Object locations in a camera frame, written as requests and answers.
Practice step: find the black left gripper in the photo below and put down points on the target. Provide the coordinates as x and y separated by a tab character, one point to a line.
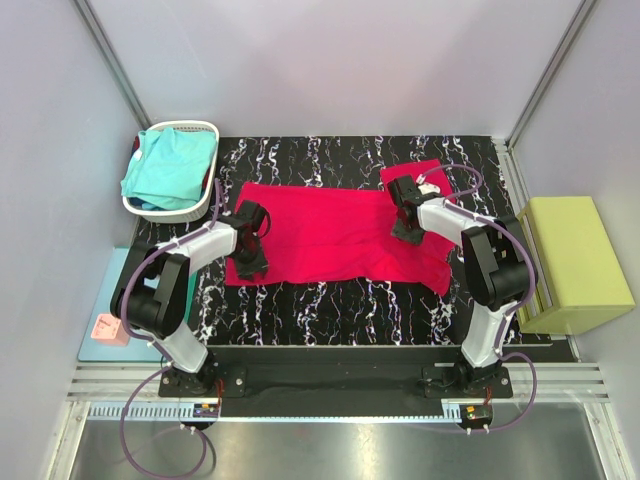
251	261

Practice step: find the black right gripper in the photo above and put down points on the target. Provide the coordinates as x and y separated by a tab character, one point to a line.
413	238

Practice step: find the pink t shirt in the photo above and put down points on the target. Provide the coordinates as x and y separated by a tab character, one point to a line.
321	234

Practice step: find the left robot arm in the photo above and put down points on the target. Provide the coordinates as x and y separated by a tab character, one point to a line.
151	295

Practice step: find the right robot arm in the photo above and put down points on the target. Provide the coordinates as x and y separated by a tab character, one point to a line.
499	272

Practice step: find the white laundry basket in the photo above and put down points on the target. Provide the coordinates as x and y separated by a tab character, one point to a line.
198	211

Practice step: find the turquoise t shirt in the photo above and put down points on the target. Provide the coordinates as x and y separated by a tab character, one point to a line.
169	168

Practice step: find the blue t shirt in basket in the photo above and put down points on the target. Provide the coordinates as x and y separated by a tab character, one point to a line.
140	204

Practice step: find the red t shirt in basket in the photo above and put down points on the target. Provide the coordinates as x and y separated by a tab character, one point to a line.
135	145

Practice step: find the pink numbered block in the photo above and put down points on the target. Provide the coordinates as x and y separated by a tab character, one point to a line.
109	330

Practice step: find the yellow green drawer box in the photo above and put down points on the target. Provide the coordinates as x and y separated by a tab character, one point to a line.
581	284

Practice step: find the light blue clipboard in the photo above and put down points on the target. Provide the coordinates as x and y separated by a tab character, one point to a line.
91	350

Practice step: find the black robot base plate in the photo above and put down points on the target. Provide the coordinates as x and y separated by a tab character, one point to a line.
337	382

